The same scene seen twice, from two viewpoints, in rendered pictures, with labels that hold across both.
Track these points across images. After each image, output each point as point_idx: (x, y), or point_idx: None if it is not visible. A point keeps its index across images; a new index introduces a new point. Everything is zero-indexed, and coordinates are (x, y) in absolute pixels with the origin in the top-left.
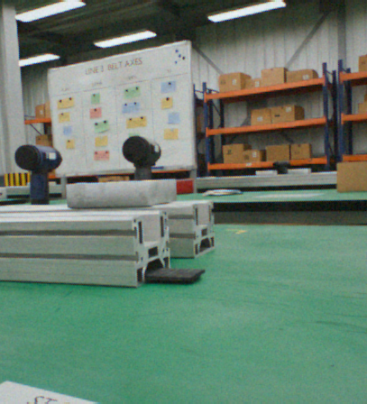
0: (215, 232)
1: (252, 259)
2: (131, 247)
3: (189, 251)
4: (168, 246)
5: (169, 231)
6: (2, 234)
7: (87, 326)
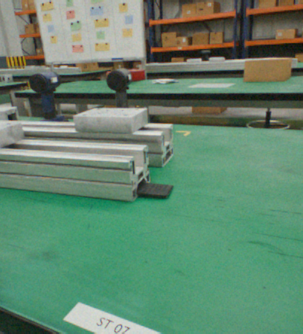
0: None
1: (199, 168)
2: (128, 178)
3: (159, 162)
4: None
5: None
6: (39, 162)
7: (112, 245)
